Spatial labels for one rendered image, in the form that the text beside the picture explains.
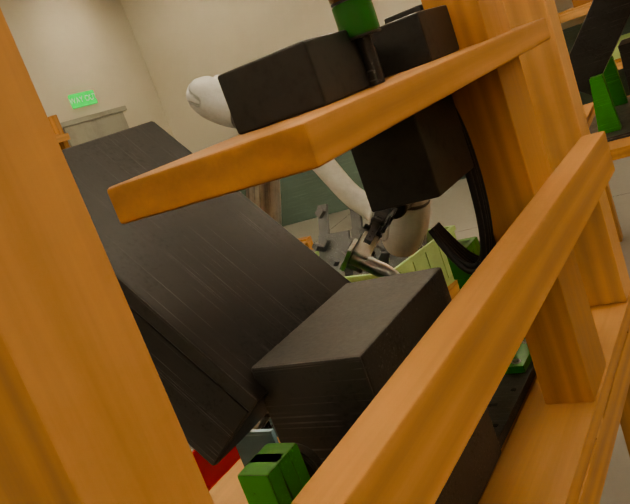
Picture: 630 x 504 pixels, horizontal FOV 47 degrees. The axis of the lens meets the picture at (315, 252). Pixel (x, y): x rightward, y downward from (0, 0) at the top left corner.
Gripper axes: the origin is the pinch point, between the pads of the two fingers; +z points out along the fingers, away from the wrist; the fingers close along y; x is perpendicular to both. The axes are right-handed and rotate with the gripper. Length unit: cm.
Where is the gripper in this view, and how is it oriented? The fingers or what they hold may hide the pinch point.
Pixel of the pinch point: (362, 251)
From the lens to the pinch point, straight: 138.3
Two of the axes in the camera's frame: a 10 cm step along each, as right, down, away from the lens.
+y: 2.4, -6.9, -6.9
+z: -3.8, 5.9, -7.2
